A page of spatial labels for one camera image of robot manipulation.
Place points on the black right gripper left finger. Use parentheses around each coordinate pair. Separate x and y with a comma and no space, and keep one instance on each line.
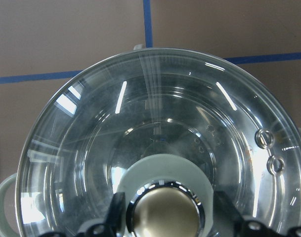
(81,219)

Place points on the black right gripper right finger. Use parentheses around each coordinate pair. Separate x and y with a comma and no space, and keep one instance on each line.
(231,223)

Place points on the glass pot lid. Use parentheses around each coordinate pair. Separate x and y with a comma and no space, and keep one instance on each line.
(165,138)

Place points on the pale green cooking pot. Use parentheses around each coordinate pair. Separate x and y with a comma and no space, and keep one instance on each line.
(4,202)

